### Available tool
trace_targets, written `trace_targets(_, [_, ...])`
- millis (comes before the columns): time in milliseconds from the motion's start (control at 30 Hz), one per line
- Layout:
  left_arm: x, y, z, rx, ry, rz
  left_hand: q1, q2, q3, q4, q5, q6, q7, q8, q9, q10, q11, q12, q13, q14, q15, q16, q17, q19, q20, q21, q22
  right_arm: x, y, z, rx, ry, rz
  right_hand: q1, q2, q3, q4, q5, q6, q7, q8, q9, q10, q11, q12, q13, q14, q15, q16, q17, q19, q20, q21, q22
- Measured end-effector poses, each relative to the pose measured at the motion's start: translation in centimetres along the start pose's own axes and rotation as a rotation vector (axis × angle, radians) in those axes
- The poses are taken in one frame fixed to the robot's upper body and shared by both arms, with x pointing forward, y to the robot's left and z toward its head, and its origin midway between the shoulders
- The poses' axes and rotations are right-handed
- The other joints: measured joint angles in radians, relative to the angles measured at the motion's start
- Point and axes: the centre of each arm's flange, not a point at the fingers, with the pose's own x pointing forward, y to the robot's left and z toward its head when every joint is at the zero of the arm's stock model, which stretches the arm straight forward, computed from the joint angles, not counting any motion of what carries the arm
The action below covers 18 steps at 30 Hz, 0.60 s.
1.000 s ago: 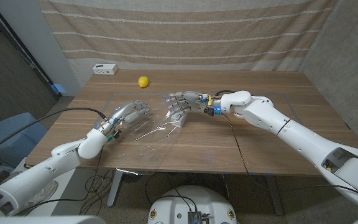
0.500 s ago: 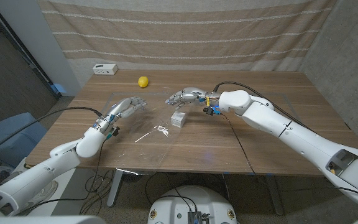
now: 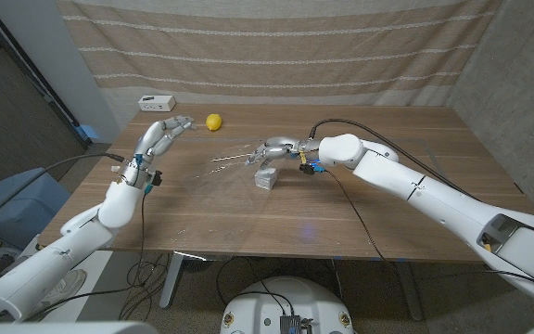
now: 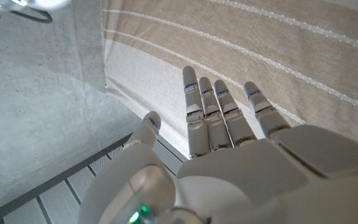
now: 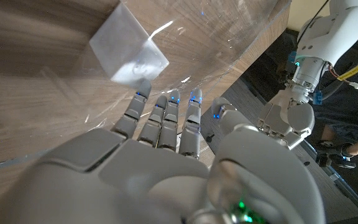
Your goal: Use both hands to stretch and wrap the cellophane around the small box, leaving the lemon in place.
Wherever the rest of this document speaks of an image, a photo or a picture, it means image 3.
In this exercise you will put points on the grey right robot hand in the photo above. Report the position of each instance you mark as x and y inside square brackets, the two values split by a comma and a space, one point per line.
[281, 147]

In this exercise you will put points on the beige striped backdrop cloth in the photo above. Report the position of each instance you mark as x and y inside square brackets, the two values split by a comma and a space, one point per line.
[271, 46]

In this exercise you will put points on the blue grey bin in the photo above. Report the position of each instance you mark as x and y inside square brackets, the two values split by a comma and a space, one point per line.
[26, 209]

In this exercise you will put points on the white sneaker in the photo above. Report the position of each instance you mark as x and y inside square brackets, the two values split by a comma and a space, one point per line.
[65, 285]

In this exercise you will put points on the grey table leg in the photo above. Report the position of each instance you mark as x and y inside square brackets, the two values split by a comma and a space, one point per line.
[172, 283]
[408, 292]

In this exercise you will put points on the yellow lemon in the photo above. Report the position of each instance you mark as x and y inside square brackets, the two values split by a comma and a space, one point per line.
[213, 122]

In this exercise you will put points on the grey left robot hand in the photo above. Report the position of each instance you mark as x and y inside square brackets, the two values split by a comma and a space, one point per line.
[153, 141]

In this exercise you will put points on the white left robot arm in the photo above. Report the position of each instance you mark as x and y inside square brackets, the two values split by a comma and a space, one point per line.
[63, 250]

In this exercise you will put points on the small white box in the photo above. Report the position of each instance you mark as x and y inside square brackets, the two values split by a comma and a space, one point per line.
[265, 178]

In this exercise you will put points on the black door frame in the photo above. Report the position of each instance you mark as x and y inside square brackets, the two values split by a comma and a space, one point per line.
[44, 95]

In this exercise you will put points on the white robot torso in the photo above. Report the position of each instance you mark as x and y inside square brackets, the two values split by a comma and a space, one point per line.
[267, 315]

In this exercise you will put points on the grey torso connector box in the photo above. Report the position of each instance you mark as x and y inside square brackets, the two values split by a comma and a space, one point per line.
[290, 325]

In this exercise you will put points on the clear cellophane sheet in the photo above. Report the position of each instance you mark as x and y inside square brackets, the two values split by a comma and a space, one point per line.
[230, 199]

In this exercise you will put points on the small blue floor object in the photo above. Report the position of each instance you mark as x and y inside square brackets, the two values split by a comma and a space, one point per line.
[89, 132]

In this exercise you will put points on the white power strip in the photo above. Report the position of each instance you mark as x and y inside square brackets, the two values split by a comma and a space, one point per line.
[156, 103]

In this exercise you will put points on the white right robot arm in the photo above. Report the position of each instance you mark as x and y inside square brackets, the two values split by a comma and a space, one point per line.
[434, 195]

